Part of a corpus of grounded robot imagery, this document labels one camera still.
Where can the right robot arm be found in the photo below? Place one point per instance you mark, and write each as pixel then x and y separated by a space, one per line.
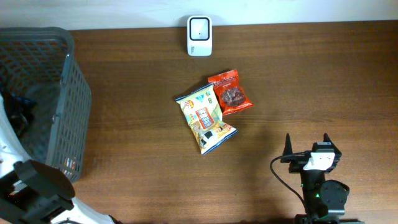
pixel 324 200

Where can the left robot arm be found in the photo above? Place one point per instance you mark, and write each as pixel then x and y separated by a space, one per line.
pixel 32 192

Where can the yellow wet wipes bag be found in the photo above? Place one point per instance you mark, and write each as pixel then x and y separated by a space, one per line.
pixel 205 118

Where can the red snack bag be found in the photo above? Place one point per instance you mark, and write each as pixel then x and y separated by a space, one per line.
pixel 230 94

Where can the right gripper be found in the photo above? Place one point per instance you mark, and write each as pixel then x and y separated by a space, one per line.
pixel 298 162

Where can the grey plastic basket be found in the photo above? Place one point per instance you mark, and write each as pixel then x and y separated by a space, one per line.
pixel 38 64

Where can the white barcode scanner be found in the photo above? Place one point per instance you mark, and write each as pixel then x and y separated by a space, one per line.
pixel 199 36

